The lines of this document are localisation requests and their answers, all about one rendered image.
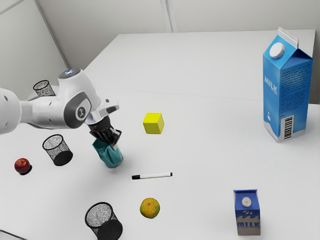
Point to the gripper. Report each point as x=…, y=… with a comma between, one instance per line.
x=101, y=130

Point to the teal faceted mug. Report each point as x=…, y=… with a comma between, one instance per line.
x=110, y=156

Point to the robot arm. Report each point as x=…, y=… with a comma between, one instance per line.
x=47, y=110

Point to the yellow cube block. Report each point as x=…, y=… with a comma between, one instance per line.
x=153, y=123

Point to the white marker pen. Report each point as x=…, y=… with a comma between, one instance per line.
x=152, y=175

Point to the black mesh pen holder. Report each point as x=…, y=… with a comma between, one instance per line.
x=103, y=221
x=57, y=150
x=44, y=88

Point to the orange fruit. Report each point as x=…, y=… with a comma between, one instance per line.
x=149, y=208

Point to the red apple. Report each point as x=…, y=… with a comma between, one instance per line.
x=22, y=165

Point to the small blue milk carton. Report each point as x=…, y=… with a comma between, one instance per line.
x=247, y=216

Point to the large blue milk carton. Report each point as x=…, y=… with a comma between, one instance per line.
x=285, y=90

